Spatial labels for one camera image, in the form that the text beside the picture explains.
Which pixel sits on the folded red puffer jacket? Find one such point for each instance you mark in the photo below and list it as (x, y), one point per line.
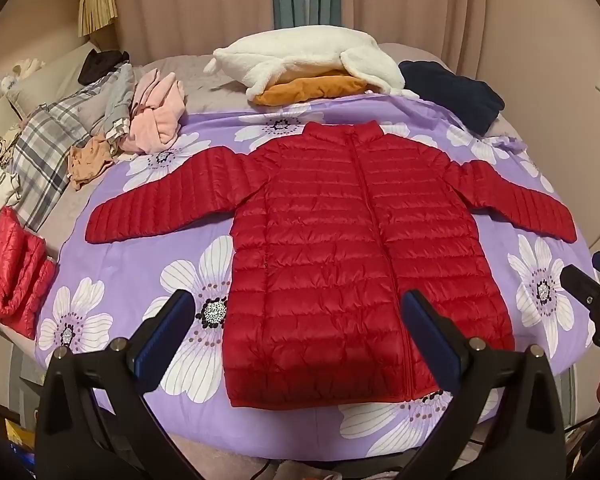
(15, 270)

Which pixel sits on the purple floral blanket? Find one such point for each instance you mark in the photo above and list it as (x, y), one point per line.
(130, 260)

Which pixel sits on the pink garment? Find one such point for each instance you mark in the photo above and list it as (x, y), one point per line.
(152, 120)

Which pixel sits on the cream pillow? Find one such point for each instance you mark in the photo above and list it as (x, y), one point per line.
(55, 77)

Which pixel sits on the white fleece garment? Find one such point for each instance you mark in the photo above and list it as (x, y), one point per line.
(290, 52)

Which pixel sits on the black garment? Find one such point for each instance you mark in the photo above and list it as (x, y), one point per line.
(100, 65)

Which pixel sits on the plaid grey garment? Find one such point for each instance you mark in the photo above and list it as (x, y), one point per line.
(45, 145)

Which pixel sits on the navy garment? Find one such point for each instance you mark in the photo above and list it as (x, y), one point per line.
(450, 90)

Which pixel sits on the tan fringed hanging cloth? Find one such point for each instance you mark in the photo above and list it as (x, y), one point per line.
(97, 5)

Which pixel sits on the beige curtain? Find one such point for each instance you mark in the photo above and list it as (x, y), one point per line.
(190, 5)

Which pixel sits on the white plush toy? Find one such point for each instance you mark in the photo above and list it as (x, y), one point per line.
(20, 72)

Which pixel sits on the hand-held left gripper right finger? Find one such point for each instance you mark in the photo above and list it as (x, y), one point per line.
(433, 336)

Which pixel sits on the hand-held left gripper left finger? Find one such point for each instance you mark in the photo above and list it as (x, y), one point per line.
(164, 341)

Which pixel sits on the orange garment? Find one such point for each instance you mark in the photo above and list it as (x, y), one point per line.
(305, 89)

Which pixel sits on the red down jacket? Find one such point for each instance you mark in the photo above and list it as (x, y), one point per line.
(330, 235)

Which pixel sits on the tan garment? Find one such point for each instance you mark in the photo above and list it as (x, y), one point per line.
(87, 162)

